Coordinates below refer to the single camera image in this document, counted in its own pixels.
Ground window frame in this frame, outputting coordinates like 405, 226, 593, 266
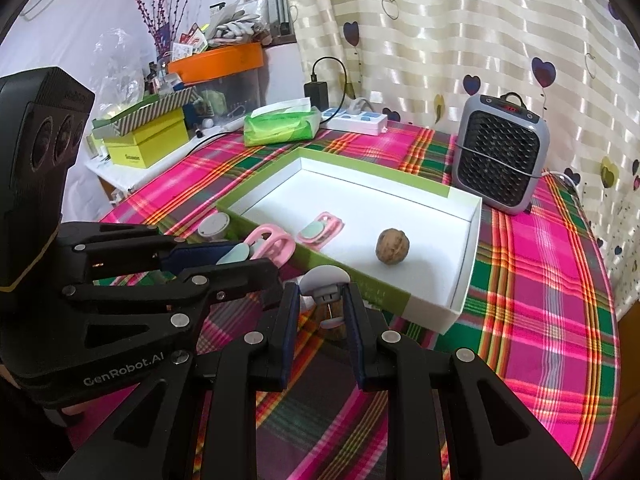
247, 0, 296, 46

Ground white heater cable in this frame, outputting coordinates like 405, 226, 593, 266
540, 169, 581, 191

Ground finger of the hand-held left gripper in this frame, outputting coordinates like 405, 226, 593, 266
57, 220, 241, 287
60, 259, 284, 361

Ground purple flower branches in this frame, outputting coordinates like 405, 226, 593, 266
122, 0, 208, 58

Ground green and white cardboard box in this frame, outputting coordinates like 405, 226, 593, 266
215, 146, 483, 336

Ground orange bin lid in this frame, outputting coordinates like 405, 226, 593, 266
166, 41, 265, 85

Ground cream heart print curtain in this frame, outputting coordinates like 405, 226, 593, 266
277, 0, 640, 321

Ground grey portable fan heater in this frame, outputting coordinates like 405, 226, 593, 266
451, 92, 551, 216

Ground black charger cable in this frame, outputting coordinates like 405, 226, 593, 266
310, 56, 357, 101

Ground white round cap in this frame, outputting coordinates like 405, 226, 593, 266
197, 212, 231, 241

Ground black charger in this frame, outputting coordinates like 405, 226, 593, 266
304, 81, 328, 111

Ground clear storage bin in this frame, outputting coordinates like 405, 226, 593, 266
190, 67, 266, 121

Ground green tissue pack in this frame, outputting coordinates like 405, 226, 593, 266
242, 98, 322, 147

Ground colourful card packets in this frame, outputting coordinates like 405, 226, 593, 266
170, 22, 211, 61

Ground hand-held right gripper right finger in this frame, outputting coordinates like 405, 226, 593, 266
342, 282, 583, 480

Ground brown walnut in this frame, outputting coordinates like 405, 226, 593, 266
376, 228, 411, 264

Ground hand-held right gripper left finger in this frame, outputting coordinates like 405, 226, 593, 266
57, 282, 301, 480

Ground pink green plaid tablecloth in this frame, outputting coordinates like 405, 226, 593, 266
65, 122, 626, 480

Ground striped cardboard box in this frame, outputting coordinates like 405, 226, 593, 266
92, 85, 198, 136

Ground clear plastic bag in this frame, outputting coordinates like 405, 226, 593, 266
92, 27, 153, 121

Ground white plug adapter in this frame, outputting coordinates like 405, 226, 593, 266
299, 266, 353, 322

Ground pink clip with teal pad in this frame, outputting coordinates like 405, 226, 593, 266
296, 211, 346, 248
215, 223, 297, 266

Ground white power strip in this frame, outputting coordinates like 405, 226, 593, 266
320, 105, 390, 136

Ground yellow-green cardboard box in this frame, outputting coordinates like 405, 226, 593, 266
102, 110, 191, 168

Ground white work gloves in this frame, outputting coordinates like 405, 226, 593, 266
207, 10, 266, 46

